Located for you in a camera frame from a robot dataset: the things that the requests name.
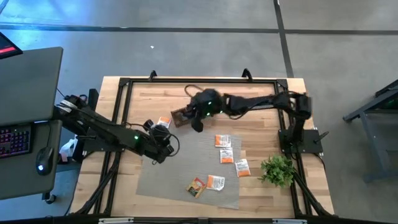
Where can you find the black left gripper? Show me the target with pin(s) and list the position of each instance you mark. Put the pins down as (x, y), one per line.
(163, 143)

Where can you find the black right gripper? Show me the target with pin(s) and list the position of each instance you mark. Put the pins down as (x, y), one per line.
(205, 102)

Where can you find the wooden three-compartment organizer box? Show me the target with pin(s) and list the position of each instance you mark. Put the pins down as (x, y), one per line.
(176, 119)

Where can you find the orange and white tea bag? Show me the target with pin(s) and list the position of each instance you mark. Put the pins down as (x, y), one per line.
(223, 140)
(215, 182)
(242, 168)
(226, 155)
(163, 122)

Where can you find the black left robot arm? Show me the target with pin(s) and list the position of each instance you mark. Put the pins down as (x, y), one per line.
(102, 130)

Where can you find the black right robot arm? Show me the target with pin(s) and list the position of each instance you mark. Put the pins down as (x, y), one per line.
(258, 102)

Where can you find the yellow and red tea bag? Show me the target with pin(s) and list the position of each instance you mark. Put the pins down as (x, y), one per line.
(196, 187)

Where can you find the grey woven placemat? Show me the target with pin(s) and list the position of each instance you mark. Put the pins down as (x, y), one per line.
(174, 174)

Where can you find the small black upright box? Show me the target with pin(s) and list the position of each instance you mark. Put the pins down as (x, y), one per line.
(93, 95)

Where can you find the white plastic bag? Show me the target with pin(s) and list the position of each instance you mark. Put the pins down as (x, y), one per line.
(66, 149)

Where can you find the small green artificial plant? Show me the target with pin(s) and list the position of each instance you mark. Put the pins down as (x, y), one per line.
(278, 171)

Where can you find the black computer mouse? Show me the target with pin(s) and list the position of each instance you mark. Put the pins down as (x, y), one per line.
(44, 160)

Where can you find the black caster wheel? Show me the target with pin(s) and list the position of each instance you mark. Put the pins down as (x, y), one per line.
(49, 198)

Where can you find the large grey flat panel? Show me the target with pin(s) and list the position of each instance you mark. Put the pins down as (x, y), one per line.
(28, 84)

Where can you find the grey office desk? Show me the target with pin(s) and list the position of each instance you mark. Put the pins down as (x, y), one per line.
(18, 177)

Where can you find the backlit black keyboard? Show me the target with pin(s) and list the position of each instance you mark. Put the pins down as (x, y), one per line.
(14, 141)

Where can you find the dark metal cart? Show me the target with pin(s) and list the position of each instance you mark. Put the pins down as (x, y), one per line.
(357, 113)

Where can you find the screen with red bar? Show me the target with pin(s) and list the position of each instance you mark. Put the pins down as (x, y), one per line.
(7, 46)

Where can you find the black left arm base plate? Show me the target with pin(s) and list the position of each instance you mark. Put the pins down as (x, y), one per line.
(93, 146)

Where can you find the white strip bracket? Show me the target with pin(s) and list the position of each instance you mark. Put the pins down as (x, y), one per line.
(289, 221)
(115, 220)

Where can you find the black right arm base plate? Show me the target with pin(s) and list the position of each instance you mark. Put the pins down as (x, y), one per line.
(311, 141)

